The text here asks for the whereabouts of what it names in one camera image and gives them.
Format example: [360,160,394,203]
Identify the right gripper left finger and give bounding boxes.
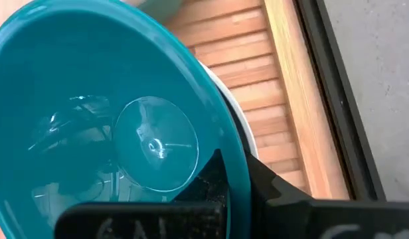
[54,148,230,239]

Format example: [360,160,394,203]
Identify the black metal table frame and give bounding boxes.
[295,0,388,202]

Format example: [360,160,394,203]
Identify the teal bowl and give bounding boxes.
[0,0,252,239]

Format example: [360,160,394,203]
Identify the wooden slatted shelf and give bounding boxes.
[164,0,351,200]

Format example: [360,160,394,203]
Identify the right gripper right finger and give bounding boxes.
[247,154,409,239]

